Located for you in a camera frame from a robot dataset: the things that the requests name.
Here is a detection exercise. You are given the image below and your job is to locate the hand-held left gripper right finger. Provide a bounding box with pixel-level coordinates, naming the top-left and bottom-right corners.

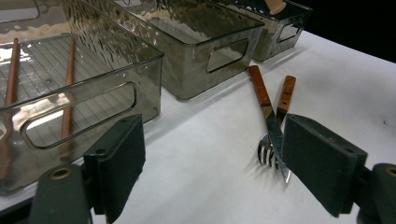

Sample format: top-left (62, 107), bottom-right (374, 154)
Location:
top-left (281, 113), bottom-right (368, 218)

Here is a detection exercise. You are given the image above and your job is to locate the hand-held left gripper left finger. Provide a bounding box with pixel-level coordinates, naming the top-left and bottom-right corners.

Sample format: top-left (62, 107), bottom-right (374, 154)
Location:
top-left (83, 114), bottom-right (147, 224)

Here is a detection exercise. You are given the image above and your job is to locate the wooden-handled steel fork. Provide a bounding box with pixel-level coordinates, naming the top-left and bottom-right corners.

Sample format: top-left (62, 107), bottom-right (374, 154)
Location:
top-left (257, 75), bottom-right (297, 171)

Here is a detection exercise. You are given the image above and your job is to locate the wooden-handled steel knife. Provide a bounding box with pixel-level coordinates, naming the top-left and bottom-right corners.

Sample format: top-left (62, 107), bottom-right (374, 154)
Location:
top-left (247, 64), bottom-right (292, 185)

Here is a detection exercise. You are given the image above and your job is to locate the smoky transparent plastic bin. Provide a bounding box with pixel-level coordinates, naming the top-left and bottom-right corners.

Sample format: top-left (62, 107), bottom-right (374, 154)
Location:
top-left (0, 0), bottom-right (165, 197)
top-left (82, 0), bottom-right (266, 101)
top-left (214, 0), bottom-right (313, 63)

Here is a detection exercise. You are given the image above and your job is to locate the brown wooden chopstick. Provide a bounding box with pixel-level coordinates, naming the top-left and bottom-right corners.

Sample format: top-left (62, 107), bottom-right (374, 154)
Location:
top-left (59, 33), bottom-right (78, 162)
top-left (0, 36), bottom-right (21, 182)

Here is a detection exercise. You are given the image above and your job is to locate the light wooden spoon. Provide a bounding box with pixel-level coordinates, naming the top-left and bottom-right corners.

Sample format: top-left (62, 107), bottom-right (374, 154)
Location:
top-left (263, 0), bottom-right (288, 16)

